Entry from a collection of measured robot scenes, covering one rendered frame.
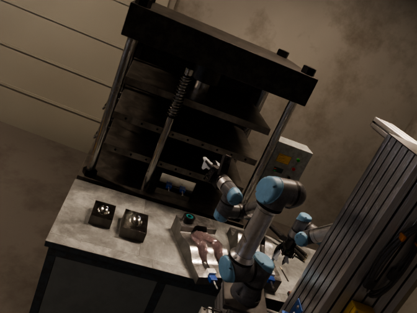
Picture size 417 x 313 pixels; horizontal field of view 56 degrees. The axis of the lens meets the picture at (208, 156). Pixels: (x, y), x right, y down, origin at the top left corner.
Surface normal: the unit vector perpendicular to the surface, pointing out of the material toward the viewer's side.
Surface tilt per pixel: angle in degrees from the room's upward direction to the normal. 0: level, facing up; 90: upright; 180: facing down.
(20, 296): 0
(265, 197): 83
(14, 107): 90
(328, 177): 90
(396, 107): 90
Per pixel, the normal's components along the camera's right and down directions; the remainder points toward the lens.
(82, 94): -0.02, 0.37
